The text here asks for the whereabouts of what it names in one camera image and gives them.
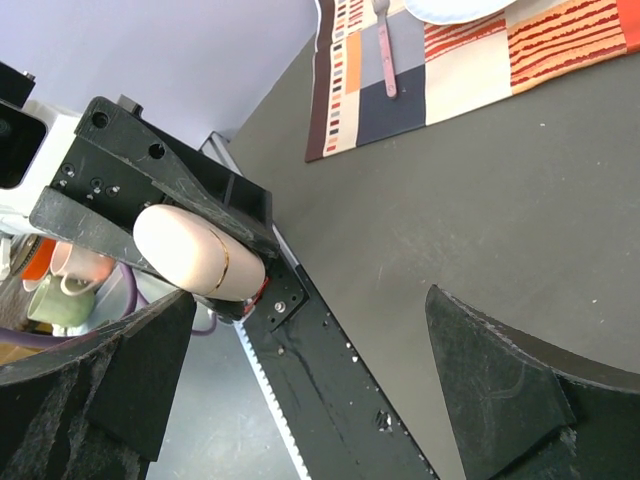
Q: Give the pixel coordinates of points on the fork with pink handle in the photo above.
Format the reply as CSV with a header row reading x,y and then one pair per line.
x,y
380,8

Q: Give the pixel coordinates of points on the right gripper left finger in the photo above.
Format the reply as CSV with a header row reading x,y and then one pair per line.
x,y
96,407

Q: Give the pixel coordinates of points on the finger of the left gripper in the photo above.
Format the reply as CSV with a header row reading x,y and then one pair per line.
x,y
68,220
187,177

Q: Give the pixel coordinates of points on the beige earbuds charging case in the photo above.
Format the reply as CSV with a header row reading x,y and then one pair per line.
x,y
196,256

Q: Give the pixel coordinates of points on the white bowl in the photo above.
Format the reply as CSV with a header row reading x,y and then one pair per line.
x,y
449,12

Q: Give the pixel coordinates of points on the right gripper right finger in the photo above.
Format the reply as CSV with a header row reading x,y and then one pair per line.
x,y
522,408

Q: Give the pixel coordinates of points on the orange mug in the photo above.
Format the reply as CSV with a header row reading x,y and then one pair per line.
x,y
38,263

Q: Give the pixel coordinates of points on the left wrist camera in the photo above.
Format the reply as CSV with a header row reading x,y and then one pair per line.
x,y
35,137

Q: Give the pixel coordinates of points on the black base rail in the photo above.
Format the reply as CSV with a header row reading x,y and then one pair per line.
x,y
333,416

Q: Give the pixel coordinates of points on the patchwork placemat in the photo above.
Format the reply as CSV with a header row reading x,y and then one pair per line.
x,y
443,71

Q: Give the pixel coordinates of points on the pink mug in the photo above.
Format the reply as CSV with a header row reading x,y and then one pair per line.
x,y
80,270

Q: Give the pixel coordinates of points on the green mug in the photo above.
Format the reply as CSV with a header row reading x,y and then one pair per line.
x,y
49,304

